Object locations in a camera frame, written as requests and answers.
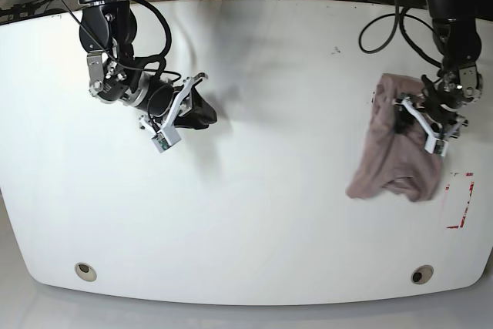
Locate right table grommet hole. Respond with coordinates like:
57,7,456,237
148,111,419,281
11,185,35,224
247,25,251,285
411,265,434,285

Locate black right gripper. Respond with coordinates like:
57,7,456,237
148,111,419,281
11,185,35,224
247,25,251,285
86,51,217,130

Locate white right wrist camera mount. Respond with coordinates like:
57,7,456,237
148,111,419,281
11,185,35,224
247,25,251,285
139,72,209,153

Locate left table grommet hole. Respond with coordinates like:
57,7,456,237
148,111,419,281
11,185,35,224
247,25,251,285
75,263,97,282

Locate mauve T-shirt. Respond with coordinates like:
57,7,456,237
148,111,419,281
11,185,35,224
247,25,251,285
346,73,443,202

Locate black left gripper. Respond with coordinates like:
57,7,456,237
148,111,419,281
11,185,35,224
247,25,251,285
394,65,483,136

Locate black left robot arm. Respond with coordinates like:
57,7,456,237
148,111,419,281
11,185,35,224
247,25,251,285
418,0,483,139

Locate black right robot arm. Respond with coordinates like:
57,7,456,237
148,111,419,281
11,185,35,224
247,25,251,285
79,0,184,129

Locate black cable loop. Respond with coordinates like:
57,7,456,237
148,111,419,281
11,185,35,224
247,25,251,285
358,0,404,55

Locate red tape rectangle marking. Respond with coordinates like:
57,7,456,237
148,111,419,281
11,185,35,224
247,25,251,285
441,172,475,230

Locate table grommet hole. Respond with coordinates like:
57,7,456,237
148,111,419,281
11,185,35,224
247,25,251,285
75,263,97,282
411,265,434,285

